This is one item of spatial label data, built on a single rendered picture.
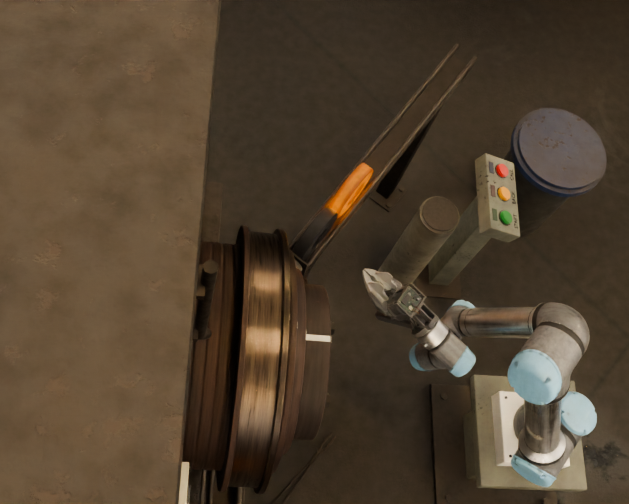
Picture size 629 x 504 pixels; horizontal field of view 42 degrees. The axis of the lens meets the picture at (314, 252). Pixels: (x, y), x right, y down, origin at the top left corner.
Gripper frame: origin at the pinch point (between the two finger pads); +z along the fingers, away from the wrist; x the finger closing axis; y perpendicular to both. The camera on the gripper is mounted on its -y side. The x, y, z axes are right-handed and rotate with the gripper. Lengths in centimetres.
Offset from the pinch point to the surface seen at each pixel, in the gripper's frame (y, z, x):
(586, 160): -17, -40, -93
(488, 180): -6, -14, -51
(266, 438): 54, 12, 59
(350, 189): 2.4, 16.9, -12.6
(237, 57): -96, 64, -75
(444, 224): -15.9, -14.2, -36.9
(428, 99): -8, 14, -57
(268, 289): 56, 27, 42
